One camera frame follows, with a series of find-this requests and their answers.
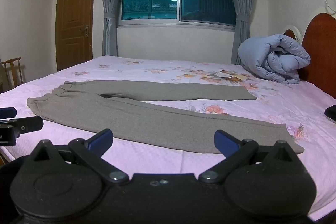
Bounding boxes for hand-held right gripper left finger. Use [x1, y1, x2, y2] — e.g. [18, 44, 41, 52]
[30, 129, 129, 185]

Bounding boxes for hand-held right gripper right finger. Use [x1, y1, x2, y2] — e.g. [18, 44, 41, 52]
[198, 130, 300, 184]

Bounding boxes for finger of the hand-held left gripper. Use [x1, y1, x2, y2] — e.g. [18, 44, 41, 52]
[0, 116, 44, 136]
[0, 107, 17, 119]

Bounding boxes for grey pants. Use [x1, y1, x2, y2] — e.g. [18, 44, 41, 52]
[27, 80, 305, 154]

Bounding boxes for wooden chair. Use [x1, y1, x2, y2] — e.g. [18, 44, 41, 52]
[1, 56, 25, 88]

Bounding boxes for bed with pink floral sheet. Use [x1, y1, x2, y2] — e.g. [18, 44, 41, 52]
[0, 55, 336, 222]

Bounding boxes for rolled light blue quilt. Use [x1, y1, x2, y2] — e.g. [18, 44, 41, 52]
[238, 34, 311, 85]

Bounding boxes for black object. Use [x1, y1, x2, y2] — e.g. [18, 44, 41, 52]
[324, 106, 336, 123]

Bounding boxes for brown wooden door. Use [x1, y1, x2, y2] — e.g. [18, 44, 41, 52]
[56, 0, 99, 71]

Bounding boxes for grey curtain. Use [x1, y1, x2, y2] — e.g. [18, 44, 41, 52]
[224, 0, 260, 65]
[101, 0, 131, 56]

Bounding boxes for red wooden headboard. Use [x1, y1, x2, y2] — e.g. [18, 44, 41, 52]
[283, 13, 336, 99]

